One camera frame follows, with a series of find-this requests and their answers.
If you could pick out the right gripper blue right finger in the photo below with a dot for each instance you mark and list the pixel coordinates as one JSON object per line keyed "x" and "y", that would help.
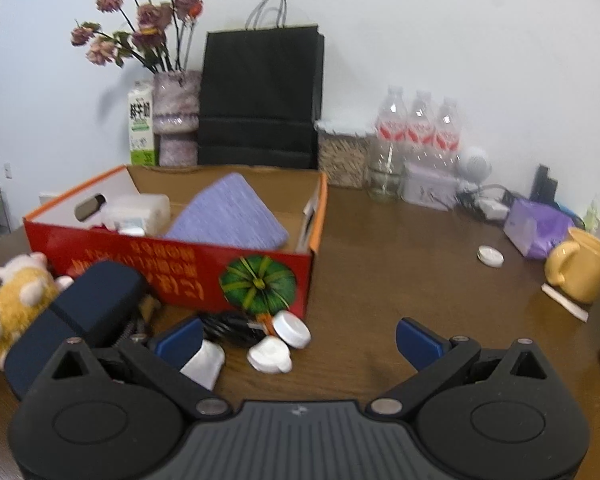
{"x": 418, "y": 344}

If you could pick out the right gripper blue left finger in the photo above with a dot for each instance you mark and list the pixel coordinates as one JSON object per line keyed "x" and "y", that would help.
{"x": 177, "y": 345}

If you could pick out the white tissue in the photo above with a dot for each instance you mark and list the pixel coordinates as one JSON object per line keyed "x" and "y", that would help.
{"x": 205, "y": 366}

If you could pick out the navy blue zip case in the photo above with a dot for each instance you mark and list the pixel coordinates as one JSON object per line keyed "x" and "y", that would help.
{"x": 96, "y": 308}

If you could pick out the white earbuds case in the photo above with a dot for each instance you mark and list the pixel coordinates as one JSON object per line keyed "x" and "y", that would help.
{"x": 270, "y": 356}

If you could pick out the white jar lid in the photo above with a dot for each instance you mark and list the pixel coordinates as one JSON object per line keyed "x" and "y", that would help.
{"x": 291, "y": 329}

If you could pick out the translucent plastic wipes box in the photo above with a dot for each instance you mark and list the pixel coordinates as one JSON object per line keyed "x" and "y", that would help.
{"x": 139, "y": 214}

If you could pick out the purple fabric drawstring pouch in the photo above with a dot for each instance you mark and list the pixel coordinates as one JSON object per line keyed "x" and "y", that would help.
{"x": 228, "y": 213}

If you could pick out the yellow white plush toy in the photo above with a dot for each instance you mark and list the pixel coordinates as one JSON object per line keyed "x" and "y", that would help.
{"x": 27, "y": 289}

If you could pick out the red orange cardboard box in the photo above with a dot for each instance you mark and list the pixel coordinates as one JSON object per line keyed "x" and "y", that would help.
{"x": 200, "y": 277}

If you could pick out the small white round disc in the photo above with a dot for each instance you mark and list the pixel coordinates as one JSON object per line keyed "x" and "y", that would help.
{"x": 490, "y": 256}

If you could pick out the white paper stick packet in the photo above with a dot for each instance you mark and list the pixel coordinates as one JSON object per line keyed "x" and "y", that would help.
{"x": 569, "y": 305}

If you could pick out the white charger plug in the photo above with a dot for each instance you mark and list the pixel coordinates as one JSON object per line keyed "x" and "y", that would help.
{"x": 493, "y": 210}

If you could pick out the purple tissue pack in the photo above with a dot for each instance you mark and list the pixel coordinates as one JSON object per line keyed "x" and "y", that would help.
{"x": 535, "y": 229}

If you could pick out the empty clear glass jar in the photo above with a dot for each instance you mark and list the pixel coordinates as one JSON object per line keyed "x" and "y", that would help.
{"x": 383, "y": 176}

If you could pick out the yellow ceramic mug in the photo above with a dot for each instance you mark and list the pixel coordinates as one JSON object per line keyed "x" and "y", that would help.
{"x": 573, "y": 266}

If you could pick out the white round speaker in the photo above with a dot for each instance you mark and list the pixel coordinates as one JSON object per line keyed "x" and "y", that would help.
{"x": 473, "y": 164}

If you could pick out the black upright device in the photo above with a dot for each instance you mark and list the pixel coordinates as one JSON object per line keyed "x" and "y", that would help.
{"x": 544, "y": 187}

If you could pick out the clear container with seeds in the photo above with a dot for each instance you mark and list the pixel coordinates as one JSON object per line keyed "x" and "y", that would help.
{"x": 342, "y": 152}

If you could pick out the right clear water bottle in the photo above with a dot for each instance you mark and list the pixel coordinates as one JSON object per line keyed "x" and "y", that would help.
{"x": 447, "y": 130}

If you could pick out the clear water bottle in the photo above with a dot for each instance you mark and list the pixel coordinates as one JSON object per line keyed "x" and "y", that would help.
{"x": 447, "y": 130}
{"x": 420, "y": 129}
{"x": 391, "y": 123}

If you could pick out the middle clear water bottle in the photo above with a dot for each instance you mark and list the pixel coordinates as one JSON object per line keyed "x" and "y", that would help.
{"x": 420, "y": 129}

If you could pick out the left clear water bottle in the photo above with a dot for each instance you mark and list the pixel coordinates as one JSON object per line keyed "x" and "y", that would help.
{"x": 391, "y": 123}

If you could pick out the green white milk carton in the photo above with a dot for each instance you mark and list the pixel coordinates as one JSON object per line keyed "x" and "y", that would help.
{"x": 142, "y": 141}

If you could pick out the purple marbled ceramic vase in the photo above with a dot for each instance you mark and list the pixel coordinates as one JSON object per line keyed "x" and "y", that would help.
{"x": 176, "y": 117}

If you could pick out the black paper shopping bag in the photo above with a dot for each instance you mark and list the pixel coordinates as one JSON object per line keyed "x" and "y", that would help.
{"x": 261, "y": 93}

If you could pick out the dried pink rose bouquet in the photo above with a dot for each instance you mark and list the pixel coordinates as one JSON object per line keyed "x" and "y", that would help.
{"x": 156, "y": 33}

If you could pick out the white board against wall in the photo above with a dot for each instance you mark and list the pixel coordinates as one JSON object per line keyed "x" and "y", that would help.
{"x": 46, "y": 197}

